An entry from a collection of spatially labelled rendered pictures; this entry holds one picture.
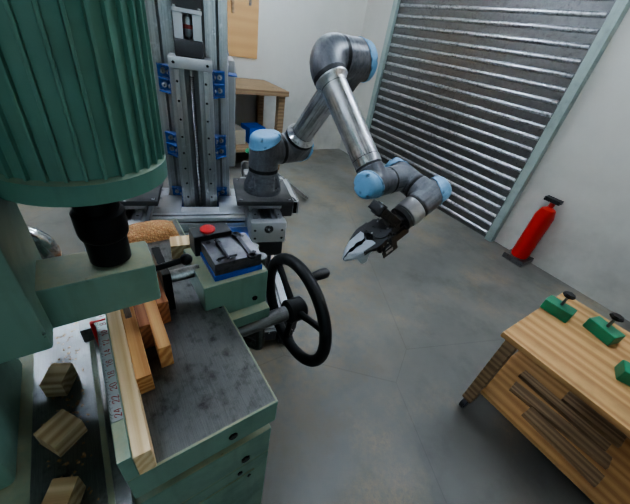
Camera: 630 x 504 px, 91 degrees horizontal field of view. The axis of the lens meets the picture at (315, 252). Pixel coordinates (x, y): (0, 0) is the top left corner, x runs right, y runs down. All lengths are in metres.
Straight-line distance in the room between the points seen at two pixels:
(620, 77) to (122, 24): 3.02
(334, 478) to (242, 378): 0.97
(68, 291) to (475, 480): 1.57
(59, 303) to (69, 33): 0.32
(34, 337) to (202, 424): 0.24
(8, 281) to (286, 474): 1.20
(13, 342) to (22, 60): 0.31
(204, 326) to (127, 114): 0.39
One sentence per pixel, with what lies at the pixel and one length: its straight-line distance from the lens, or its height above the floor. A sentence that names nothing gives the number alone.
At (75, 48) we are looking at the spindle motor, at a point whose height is 1.34.
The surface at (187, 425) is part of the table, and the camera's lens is 0.53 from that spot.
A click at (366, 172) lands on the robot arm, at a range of 0.83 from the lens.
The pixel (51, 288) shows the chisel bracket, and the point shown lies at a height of 1.07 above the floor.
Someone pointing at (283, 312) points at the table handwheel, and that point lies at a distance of 0.75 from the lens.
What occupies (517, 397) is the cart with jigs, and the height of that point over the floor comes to 0.18.
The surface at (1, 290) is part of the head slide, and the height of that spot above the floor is 1.11.
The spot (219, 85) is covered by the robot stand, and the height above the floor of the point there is 1.17.
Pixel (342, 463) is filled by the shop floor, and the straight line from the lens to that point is 1.50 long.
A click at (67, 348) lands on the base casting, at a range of 0.80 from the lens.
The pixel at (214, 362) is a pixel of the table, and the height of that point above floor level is 0.90.
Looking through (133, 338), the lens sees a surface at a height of 0.94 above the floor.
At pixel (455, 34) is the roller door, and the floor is 1.56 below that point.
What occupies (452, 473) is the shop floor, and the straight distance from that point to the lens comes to 1.66.
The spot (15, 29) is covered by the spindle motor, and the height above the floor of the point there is 1.35.
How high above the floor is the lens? 1.38
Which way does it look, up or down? 35 degrees down
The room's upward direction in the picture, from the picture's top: 10 degrees clockwise
